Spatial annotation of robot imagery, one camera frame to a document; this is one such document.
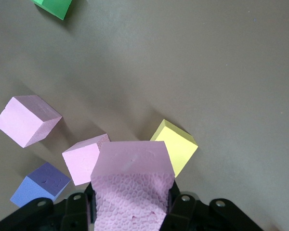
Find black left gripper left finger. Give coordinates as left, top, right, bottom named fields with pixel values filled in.
left=0, top=182, right=97, bottom=231

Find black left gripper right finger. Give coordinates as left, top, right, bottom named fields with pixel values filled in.
left=160, top=180, right=265, bottom=231

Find pink foam cube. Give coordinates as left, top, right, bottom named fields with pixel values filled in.
left=62, top=133, right=110, bottom=186
left=0, top=95, right=63, bottom=148
left=90, top=141, right=175, bottom=231

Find purple foam cube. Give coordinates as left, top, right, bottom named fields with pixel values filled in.
left=9, top=161, right=72, bottom=209

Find yellow foam cube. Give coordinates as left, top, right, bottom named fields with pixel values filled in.
left=149, top=118, right=198, bottom=178

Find green foam cube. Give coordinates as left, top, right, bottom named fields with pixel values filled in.
left=31, top=0, right=74, bottom=21

